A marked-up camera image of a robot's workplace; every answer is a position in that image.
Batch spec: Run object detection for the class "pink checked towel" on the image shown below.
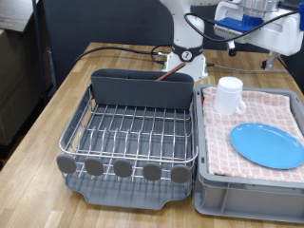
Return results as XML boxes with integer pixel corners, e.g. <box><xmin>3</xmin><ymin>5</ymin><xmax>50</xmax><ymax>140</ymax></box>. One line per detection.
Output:
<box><xmin>201</xmin><ymin>86</ymin><xmax>304</xmax><ymax>184</ymax></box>

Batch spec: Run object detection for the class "white mug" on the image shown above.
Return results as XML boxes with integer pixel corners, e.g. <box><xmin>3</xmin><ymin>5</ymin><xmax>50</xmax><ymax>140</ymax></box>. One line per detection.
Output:
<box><xmin>213</xmin><ymin>76</ymin><xmax>247</xmax><ymax>116</ymax></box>

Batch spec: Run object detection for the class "dark grey drain tray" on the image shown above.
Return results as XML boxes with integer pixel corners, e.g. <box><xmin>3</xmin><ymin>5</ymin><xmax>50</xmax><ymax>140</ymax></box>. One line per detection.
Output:
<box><xmin>65</xmin><ymin>104</ymin><xmax>194</xmax><ymax>211</ymax></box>

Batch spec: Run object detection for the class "dark fabric partition panel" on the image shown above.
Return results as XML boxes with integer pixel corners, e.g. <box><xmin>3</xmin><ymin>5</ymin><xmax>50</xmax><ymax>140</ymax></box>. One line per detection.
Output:
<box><xmin>42</xmin><ymin>0</ymin><xmax>304</xmax><ymax>88</ymax></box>

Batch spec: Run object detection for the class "red-brown wooden spoon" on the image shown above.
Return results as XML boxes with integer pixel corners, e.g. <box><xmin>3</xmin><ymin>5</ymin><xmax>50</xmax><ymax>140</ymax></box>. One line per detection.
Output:
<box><xmin>155</xmin><ymin>62</ymin><xmax>187</xmax><ymax>82</ymax></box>

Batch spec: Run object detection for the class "thick black table cable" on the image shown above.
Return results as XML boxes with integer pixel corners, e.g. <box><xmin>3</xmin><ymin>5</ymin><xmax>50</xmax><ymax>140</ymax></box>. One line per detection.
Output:
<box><xmin>74</xmin><ymin>45</ymin><xmax>174</xmax><ymax>66</ymax></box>

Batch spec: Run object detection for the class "metal wire dish rack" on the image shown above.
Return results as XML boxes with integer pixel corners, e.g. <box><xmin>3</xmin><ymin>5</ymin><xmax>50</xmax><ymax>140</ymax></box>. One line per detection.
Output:
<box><xmin>56</xmin><ymin>83</ymin><xmax>200</xmax><ymax>185</ymax></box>

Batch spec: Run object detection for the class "dark wooden shelf board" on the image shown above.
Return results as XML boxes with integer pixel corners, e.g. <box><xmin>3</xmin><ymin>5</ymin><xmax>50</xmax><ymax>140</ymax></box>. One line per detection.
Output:
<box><xmin>0</xmin><ymin>0</ymin><xmax>37</xmax><ymax>33</ymax></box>

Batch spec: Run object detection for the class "blue plate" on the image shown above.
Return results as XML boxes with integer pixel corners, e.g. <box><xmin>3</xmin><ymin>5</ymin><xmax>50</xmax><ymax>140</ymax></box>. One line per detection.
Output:
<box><xmin>229</xmin><ymin>123</ymin><xmax>304</xmax><ymax>170</ymax></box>

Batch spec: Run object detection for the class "black metal pole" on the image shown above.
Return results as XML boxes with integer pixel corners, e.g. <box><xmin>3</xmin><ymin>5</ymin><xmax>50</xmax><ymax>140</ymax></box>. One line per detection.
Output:
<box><xmin>31</xmin><ymin>0</ymin><xmax>49</xmax><ymax>105</ymax></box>

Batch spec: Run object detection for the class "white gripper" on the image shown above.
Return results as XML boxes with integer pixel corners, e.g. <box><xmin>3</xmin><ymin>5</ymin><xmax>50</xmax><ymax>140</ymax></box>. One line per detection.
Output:
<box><xmin>226</xmin><ymin>12</ymin><xmax>304</xmax><ymax>71</ymax></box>

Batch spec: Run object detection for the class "dark grey cutlery caddy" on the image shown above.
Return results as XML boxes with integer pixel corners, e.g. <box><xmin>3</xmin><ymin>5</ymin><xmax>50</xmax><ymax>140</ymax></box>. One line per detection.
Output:
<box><xmin>90</xmin><ymin>68</ymin><xmax>195</xmax><ymax>111</ymax></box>

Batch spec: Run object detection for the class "grey plastic crate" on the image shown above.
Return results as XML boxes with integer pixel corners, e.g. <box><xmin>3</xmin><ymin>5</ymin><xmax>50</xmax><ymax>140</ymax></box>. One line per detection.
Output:
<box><xmin>193</xmin><ymin>84</ymin><xmax>304</xmax><ymax>224</ymax></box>

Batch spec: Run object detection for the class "cardboard box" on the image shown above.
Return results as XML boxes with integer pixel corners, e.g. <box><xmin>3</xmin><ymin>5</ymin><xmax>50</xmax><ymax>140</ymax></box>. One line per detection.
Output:
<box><xmin>0</xmin><ymin>28</ymin><xmax>44</xmax><ymax>146</ymax></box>

